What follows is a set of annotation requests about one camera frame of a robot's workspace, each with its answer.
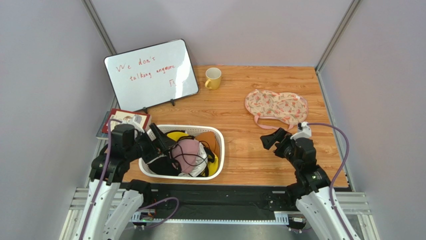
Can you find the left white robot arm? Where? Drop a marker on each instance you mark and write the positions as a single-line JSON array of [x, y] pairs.
[[125, 145]]

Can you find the grey book underneath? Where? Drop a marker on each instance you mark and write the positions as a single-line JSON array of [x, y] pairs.
[[100, 135]]

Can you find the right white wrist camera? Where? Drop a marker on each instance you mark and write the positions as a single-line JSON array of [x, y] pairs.
[[303, 131]]

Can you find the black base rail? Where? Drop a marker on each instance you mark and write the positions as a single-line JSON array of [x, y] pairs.
[[213, 202]]

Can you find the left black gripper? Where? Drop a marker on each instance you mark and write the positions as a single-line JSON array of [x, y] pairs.
[[164, 142]]

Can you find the black bra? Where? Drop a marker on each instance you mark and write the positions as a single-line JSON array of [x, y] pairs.
[[167, 164]]

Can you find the orange bra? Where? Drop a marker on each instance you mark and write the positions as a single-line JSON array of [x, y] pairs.
[[210, 140]]

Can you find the white dry-erase board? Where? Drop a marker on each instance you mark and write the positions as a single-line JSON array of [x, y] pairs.
[[152, 75]]

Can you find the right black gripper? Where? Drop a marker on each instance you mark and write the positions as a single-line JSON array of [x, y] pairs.
[[277, 143]]

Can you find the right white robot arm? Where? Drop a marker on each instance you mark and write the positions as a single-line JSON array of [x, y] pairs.
[[312, 194]]

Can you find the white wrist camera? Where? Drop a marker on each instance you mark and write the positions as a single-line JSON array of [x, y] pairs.
[[137, 121], [303, 131]]

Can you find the yellow bra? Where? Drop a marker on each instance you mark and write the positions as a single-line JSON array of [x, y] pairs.
[[212, 163]]

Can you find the white plastic laundry basket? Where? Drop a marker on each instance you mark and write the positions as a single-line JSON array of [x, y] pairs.
[[193, 130]]

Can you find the red cover book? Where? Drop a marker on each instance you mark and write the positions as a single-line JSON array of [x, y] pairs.
[[120, 115]]

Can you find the pink ribbed bra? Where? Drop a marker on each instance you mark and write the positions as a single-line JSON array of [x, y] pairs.
[[193, 156]]

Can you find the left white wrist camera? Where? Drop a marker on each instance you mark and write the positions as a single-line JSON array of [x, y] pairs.
[[137, 121]]

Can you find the yellow ceramic mug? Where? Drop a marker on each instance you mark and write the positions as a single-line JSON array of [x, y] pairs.
[[213, 78]]

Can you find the aluminium frame rails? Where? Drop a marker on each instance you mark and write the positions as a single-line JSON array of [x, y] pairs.
[[352, 203]]

